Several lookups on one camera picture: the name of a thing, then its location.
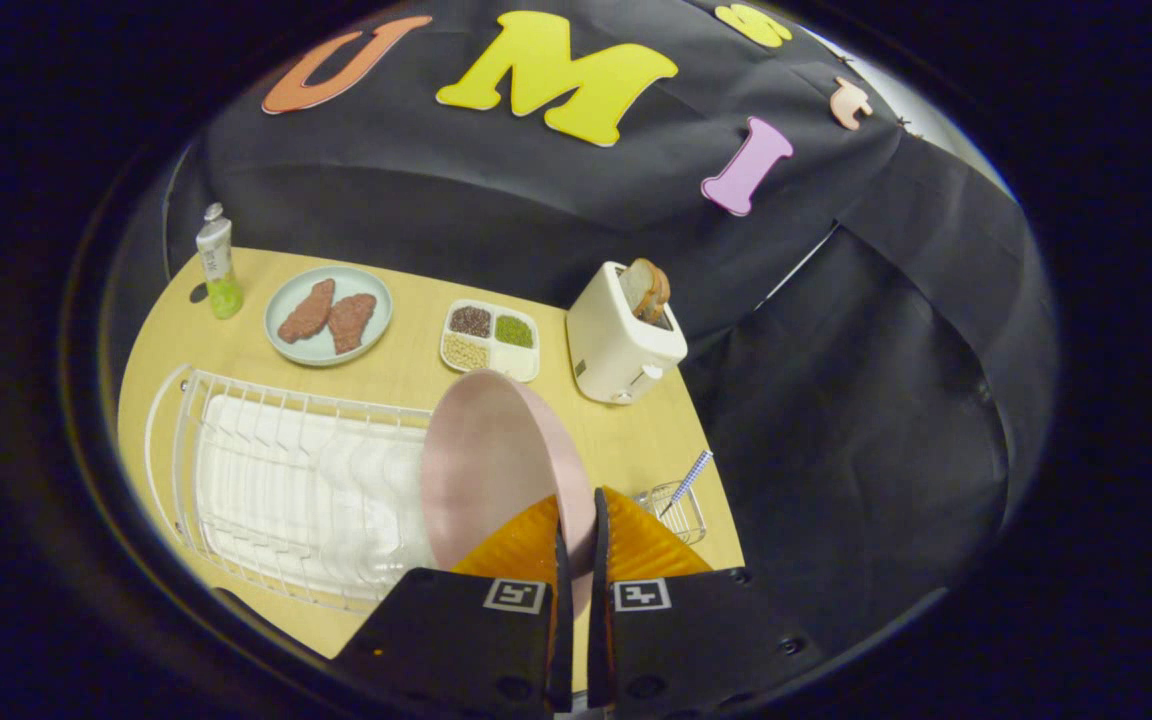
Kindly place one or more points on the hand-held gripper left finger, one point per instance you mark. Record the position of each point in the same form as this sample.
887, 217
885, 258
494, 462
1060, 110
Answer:
564, 640

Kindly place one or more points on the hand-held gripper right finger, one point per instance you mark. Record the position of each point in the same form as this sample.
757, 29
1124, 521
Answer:
599, 640

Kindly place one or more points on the pink plate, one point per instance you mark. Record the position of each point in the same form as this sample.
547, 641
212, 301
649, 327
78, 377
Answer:
496, 470

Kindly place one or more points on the light blue plate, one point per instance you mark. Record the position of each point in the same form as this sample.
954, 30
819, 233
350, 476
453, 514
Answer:
316, 355

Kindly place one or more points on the white divided tray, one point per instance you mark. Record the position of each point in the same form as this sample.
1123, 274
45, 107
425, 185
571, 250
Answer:
516, 360

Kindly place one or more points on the white toaster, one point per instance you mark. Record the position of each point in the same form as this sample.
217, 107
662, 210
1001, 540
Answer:
616, 345

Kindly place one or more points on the beige beans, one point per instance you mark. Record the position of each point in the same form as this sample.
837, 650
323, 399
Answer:
465, 352

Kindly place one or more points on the green beans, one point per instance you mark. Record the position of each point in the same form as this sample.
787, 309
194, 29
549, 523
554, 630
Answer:
514, 331

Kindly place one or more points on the dark brown beans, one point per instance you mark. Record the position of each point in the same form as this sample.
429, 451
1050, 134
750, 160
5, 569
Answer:
470, 321

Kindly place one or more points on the brown bread slice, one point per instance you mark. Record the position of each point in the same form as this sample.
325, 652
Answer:
660, 295
636, 285

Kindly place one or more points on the brown meat piece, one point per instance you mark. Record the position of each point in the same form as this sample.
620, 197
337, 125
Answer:
351, 322
306, 312

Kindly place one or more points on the small black round disc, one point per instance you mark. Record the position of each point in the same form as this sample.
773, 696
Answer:
198, 293

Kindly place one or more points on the green and white bottle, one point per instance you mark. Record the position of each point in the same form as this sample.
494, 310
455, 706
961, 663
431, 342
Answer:
221, 270

